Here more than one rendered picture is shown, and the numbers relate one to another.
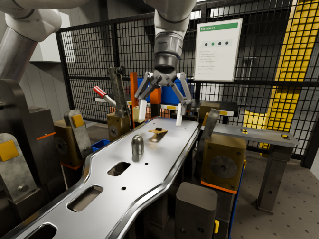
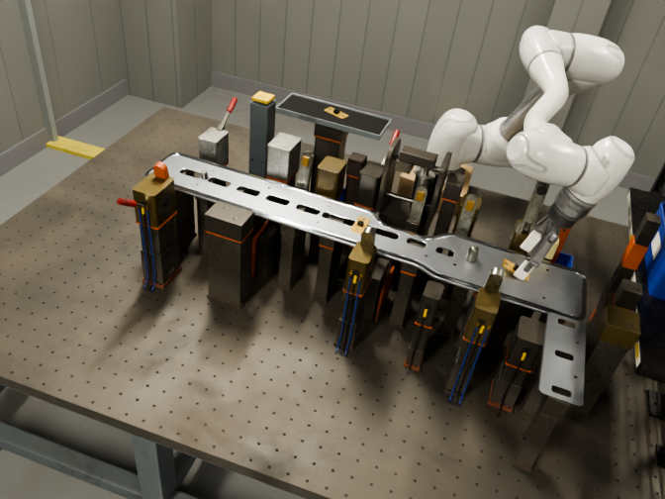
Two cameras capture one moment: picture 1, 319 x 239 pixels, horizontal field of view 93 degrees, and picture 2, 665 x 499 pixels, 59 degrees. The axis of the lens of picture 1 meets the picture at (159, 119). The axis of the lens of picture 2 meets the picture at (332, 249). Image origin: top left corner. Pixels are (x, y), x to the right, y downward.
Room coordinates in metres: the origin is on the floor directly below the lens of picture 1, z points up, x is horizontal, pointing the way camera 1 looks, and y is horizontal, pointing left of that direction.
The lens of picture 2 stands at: (-0.26, -1.22, 2.04)
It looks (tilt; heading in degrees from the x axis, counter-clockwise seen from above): 38 degrees down; 81
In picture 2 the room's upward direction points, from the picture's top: 8 degrees clockwise
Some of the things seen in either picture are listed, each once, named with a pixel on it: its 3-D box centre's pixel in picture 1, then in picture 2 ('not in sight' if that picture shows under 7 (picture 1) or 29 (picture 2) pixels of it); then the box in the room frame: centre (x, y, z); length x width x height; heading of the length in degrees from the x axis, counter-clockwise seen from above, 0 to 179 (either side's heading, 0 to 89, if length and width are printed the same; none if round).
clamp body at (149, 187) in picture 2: not in sight; (155, 235); (-0.58, 0.27, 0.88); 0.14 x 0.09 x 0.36; 65
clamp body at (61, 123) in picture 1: (76, 178); (457, 247); (0.39, 0.26, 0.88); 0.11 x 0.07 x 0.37; 65
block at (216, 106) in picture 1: (206, 140); (596, 364); (0.66, -0.23, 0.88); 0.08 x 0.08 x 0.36; 65
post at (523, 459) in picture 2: (272, 176); (539, 429); (0.45, -0.41, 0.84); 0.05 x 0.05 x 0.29; 65
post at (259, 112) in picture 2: not in sight; (261, 156); (-0.26, 0.71, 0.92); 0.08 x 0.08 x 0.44; 65
